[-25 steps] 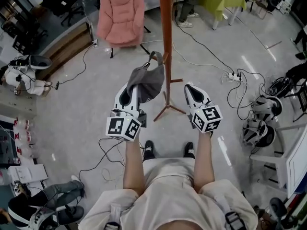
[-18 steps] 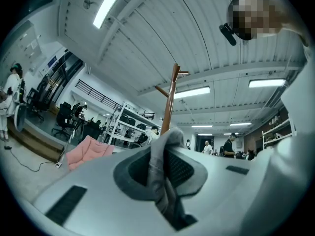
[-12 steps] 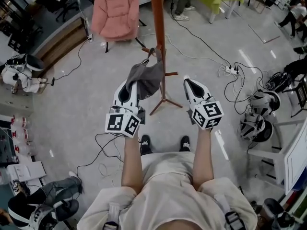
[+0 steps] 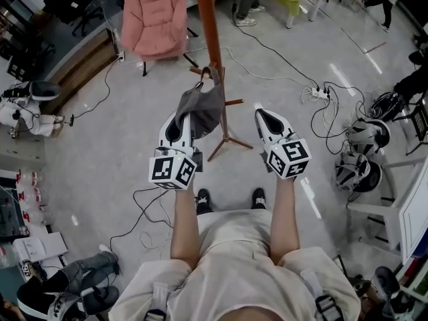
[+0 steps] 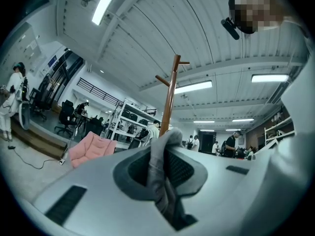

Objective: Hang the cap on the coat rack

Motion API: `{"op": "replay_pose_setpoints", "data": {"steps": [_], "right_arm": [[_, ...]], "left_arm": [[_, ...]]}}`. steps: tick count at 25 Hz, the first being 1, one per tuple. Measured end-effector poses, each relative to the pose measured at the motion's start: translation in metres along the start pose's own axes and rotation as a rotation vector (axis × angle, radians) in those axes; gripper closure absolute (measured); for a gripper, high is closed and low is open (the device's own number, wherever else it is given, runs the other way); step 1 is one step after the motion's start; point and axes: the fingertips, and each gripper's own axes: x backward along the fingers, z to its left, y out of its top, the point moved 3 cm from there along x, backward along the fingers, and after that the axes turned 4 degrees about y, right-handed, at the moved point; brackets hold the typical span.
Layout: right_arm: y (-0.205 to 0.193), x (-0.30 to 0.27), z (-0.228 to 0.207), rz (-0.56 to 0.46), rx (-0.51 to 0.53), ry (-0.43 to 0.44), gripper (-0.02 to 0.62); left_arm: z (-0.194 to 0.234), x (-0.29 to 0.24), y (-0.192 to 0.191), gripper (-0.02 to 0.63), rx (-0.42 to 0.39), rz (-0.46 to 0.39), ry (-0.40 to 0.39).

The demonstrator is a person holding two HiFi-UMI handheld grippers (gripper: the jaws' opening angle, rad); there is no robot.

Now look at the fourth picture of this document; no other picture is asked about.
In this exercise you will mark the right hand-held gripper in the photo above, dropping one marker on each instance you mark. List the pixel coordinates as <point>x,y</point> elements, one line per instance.
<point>289,159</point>

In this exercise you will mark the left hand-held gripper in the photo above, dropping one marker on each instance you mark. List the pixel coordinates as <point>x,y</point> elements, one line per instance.
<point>170,172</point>

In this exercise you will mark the grey baseball cap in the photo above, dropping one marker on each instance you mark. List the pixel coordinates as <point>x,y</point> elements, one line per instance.
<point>204,109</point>

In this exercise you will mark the brown wooden coat stand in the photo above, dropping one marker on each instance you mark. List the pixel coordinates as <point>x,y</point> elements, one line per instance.
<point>209,22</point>

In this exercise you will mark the person's right forearm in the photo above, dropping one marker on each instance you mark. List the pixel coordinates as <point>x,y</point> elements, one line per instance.
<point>284,219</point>

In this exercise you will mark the person's left forearm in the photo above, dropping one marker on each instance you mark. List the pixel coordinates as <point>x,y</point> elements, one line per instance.
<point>185,226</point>

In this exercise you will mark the white power strip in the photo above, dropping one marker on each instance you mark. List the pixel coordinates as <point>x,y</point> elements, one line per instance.
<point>320,93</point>

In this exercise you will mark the person's right black shoe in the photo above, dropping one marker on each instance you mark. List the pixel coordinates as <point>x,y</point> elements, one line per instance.
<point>259,199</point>

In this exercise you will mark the person's black shoe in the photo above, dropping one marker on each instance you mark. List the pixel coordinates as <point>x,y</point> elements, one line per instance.
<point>259,199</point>
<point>204,201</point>

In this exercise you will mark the person's left black shoe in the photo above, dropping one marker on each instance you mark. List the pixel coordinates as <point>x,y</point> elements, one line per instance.
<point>204,201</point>

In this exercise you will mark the white socket box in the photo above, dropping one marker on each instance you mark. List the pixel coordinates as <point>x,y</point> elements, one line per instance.
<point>120,57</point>

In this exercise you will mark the white and black backpack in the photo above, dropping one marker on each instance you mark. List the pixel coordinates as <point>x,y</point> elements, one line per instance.
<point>40,90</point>
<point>369,135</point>
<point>357,174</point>
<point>97,299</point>

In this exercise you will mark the wooden step platform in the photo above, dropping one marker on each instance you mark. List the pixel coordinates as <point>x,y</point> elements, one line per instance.
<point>80,69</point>

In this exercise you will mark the pink armchair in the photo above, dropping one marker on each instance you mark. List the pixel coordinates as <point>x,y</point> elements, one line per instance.
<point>154,18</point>

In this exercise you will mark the person's beige clothing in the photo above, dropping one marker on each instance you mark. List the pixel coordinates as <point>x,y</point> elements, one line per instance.
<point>234,263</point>

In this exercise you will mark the black mesh chair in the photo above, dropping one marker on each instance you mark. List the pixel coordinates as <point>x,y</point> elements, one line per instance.
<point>419,122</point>

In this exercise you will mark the group of clear bottles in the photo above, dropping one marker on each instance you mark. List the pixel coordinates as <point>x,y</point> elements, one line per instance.
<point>33,196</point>

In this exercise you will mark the white drawer cabinet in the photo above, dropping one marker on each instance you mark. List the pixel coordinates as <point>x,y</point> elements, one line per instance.
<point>20,149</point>

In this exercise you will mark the black office chair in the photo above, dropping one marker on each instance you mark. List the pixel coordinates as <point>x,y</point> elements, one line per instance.
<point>77,5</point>

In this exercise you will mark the white panel board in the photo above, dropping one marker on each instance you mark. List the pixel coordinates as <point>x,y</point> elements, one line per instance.
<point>416,219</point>

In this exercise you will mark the white cardboard box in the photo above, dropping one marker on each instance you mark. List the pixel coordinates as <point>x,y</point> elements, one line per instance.
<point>40,246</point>

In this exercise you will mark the person's head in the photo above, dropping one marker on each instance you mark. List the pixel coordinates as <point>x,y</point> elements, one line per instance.
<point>254,314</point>

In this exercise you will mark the white frame table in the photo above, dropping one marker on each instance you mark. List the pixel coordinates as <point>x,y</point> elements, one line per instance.
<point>384,209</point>

